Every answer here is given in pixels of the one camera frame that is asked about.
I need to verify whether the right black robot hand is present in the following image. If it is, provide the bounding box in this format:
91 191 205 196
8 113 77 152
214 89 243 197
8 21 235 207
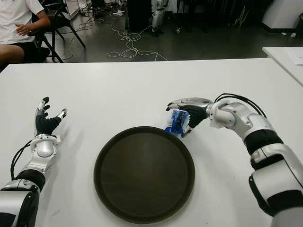
165 96 213 138

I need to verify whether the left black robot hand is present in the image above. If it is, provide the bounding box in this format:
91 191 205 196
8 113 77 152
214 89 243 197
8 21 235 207
35 96 68 136

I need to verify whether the blue Oreo packet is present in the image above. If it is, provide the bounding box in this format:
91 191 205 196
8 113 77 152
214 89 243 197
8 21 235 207
164 109 191 135

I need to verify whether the round dark brown tray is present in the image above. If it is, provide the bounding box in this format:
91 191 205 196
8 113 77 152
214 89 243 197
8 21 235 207
93 126 196 224

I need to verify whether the white side table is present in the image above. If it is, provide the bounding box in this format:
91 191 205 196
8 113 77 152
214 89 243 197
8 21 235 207
262 46 303 87

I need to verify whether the black folding chair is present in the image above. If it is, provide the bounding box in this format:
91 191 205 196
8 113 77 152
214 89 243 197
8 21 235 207
28 0 86 63

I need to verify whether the seated person in white shirt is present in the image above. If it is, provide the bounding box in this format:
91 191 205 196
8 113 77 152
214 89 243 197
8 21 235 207
0 0 52 68

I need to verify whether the black cabinet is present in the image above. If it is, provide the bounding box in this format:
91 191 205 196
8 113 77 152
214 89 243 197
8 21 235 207
127 0 153 33

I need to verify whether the white paper sheet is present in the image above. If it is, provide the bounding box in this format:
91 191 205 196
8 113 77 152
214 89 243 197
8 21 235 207
288 50 303 66

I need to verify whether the white board panel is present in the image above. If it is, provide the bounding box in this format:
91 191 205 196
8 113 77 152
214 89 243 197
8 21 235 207
60 0 81 21

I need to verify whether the white machine housing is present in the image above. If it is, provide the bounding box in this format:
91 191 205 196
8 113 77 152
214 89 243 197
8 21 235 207
261 0 303 33

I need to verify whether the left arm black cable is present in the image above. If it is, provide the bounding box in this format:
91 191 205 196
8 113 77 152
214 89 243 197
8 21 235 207
10 139 34 180

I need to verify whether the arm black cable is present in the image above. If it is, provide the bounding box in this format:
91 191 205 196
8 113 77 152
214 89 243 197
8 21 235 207
10 139 34 180
214 93 267 118

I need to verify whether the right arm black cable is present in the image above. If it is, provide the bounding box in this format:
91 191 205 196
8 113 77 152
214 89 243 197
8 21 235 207
214 93 267 118

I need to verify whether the white floor cable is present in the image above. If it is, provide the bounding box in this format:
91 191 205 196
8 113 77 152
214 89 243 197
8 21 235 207
106 14 169 61

